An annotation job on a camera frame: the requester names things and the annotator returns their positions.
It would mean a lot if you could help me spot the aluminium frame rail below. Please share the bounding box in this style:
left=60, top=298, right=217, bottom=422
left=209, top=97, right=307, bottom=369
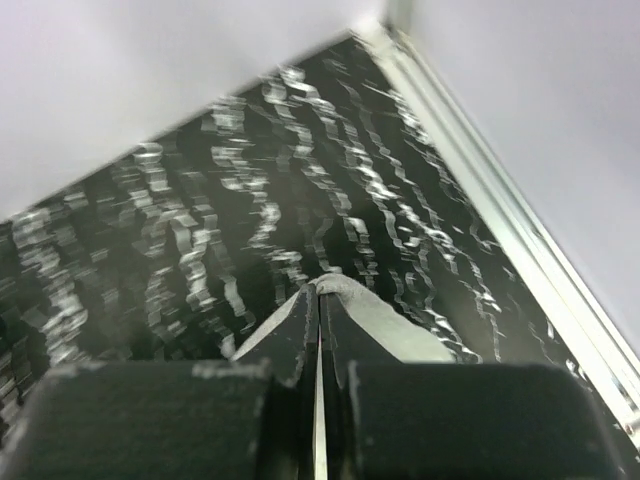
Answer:
left=355, top=1, right=639, bottom=445

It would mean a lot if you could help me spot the grey t shirt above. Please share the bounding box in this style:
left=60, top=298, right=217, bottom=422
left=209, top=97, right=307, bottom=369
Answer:
left=312, top=273, right=455, bottom=363

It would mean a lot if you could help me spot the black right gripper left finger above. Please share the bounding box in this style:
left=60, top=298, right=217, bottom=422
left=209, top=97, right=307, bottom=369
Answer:
left=1, top=285, right=318, bottom=479

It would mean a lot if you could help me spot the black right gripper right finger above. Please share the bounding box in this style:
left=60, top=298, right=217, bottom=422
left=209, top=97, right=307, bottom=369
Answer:
left=319, top=294, right=628, bottom=479

